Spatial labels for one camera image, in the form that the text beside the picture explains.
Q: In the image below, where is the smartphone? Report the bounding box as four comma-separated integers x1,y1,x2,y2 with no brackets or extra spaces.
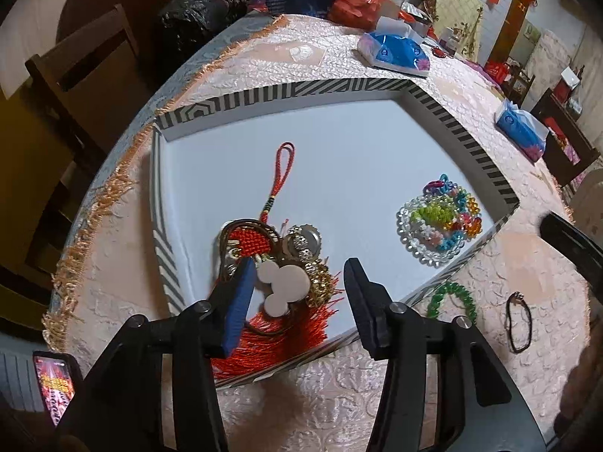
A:
32,351,84,427

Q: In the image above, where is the white mouse-shaped pendant necklace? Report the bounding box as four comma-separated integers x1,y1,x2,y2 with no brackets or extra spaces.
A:
219,218,312,337

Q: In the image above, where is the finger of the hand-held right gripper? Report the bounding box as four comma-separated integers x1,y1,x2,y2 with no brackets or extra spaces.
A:
538,211,603,299

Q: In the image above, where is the red plastic bag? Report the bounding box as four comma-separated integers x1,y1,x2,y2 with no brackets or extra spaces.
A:
327,0,384,29

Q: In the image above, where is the gold charm bracelet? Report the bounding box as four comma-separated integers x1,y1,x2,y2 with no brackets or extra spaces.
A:
283,223,333,307

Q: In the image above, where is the dark green bead bracelet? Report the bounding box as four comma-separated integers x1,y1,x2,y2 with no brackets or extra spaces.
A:
426,281,478,325

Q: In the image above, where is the pile of colourful bead bracelets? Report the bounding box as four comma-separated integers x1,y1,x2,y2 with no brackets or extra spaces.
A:
410,174,484,252

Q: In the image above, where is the black hair tie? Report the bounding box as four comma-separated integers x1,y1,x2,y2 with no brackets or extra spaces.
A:
506,292,533,353

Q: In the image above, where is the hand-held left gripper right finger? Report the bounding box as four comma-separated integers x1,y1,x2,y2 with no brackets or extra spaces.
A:
343,257,547,452

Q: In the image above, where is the striped cardboard box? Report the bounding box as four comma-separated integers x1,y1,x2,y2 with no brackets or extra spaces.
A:
150,78,520,389

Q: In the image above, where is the dark wooden chair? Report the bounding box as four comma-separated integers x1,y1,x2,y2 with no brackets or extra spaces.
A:
26,4,156,264
530,87,601,186

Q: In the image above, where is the clear bead bracelet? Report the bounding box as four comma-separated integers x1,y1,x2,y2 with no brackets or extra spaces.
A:
398,198,476,264

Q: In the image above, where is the red tassel knot ornament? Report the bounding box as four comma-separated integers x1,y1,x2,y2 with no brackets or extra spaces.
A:
210,142,344,382

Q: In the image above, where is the floral cloth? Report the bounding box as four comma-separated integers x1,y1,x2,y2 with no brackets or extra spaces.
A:
419,0,486,64

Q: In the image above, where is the black plastic bag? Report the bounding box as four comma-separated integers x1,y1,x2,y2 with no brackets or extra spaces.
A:
158,0,248,55

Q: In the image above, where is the clear plastic container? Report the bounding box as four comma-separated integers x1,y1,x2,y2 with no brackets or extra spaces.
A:
379,0,407,20

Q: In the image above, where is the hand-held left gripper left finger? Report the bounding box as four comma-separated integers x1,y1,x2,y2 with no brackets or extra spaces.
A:
57,259,257,452

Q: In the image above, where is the round wooden board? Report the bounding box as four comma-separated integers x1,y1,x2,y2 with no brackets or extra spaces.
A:
57,0,189,45

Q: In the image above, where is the blue tissue pack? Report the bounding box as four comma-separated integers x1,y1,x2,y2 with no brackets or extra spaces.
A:
357,31,432,78
494,100,549,163

